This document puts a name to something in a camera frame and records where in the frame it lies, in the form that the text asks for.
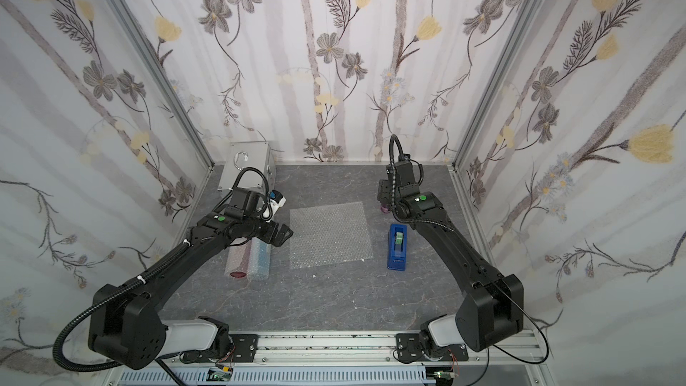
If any bubble wrap sheet stack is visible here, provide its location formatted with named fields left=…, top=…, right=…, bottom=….
left=288, top=202, right=373, bottom=270

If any blue tape dispenser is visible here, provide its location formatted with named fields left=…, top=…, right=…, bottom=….
left=387, top=223, right=407, bottom=272

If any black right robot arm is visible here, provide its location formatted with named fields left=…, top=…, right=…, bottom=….
left=377, top=160, right=525, bottom=353

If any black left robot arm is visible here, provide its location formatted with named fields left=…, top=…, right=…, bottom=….
left=52, top=189, right=293, bottom=373

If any silver metal first-aid case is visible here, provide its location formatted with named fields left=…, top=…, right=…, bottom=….
left=218, top=141, right=276, bottom=192

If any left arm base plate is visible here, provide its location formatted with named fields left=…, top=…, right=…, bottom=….
left=184, top=333, right=259, bottom=364

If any aluminium frame rail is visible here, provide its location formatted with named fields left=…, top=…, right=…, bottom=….
left=106, top=331, right=548, bottom=368

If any white slotted cable duct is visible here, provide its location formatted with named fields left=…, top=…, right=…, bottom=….
left=117, top=366, right=438, bottom=386

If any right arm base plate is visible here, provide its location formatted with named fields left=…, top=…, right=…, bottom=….
left=393, top=332, right=469, bottom=364

